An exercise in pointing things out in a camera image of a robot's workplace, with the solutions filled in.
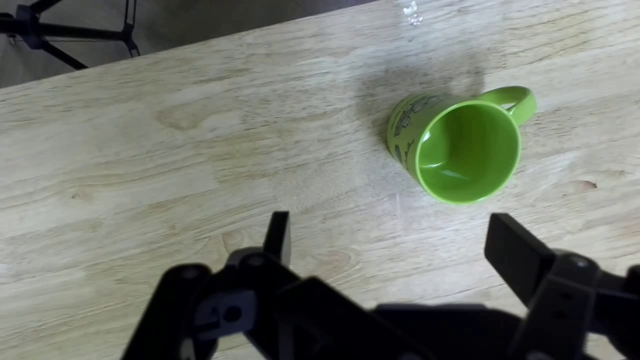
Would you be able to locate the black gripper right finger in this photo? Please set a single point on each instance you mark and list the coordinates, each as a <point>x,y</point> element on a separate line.
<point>567,293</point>

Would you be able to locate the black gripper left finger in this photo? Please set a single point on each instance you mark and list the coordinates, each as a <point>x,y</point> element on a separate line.
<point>266,307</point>

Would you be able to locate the green ceramic mug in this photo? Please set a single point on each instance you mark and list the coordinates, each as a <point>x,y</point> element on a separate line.
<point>466,150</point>

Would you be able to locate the black camera tripod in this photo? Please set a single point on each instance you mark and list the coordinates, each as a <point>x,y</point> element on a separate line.
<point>46,31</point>

